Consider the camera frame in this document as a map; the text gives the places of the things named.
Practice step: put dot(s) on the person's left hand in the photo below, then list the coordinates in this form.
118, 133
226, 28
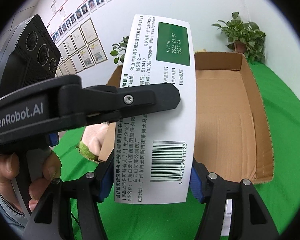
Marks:
5, 166

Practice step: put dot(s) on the plush toy with teal hat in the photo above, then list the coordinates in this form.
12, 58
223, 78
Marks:
92, 137

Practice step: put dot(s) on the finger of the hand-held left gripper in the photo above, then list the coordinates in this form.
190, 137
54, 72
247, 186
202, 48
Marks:
145, 98

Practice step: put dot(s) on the green tablecloth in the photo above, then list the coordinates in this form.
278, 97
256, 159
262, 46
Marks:
277, 205

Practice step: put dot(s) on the white green-label medicine box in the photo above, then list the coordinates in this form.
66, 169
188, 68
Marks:
165, 130

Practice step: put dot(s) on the wall of framed certificates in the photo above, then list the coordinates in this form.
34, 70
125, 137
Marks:
85, 45

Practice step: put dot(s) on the green potted plant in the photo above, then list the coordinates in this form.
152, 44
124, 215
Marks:
120, 50
242, 35

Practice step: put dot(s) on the person's left forearm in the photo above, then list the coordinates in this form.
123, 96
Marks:
5, 206

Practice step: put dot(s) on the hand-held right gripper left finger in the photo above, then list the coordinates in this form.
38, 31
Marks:
106, 180

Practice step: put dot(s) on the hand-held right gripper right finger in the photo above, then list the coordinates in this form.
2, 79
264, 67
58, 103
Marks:
197, 180

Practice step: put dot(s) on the large cardboard box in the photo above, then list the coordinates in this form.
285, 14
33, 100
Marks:
227, 117

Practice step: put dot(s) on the white folding phone stand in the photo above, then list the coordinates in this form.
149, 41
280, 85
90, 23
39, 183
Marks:
227, 220

